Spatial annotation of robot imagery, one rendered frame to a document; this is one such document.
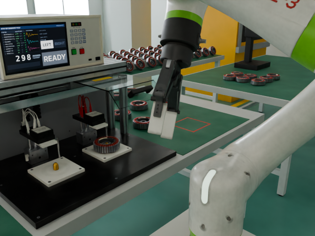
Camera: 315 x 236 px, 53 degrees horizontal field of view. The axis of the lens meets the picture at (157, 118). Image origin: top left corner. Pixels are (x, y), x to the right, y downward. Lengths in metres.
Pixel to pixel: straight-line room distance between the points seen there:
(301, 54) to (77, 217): 0.78
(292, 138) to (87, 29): 0.92
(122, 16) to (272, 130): 4.62
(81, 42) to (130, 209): 1.34
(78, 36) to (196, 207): 0.87
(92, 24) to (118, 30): 3.97
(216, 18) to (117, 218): 3.29
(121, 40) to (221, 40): 1.64
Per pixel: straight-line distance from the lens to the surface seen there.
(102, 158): 1.29
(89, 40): 1.38
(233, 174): 0.72
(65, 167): 1.25
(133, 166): 1.24
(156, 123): 0.67
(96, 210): 1.08
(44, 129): 1.25
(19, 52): 1.23
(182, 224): 0.96
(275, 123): 0.79
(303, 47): 0.56
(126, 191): 1.14
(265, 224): 2.30
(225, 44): 4.66
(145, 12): 5.32
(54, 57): 1.29
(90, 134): 1.45
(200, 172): 0.72
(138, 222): 2.21
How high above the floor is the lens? 1.36
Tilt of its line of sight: 20 degrees down
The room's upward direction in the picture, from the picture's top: straight up
